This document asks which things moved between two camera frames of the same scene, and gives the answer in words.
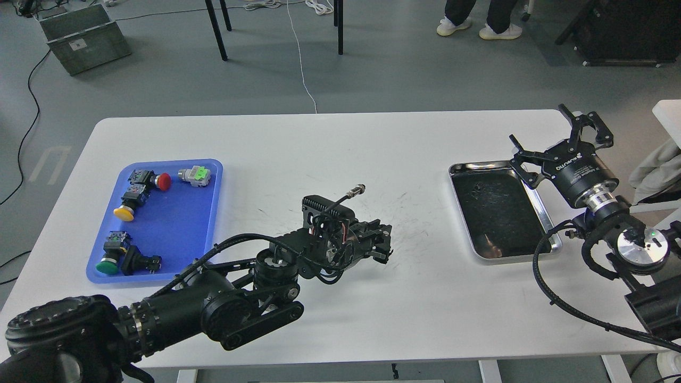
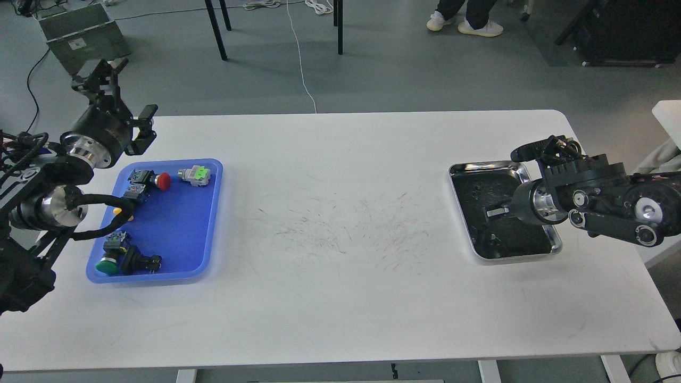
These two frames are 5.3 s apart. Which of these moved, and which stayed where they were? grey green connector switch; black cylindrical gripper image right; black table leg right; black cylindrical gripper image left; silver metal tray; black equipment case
Moved: black cylindrical gripper image right; black cylindrical gripper image left
Stayed: grey green connector switch; black table leg right; black equipment case; silver metal tray
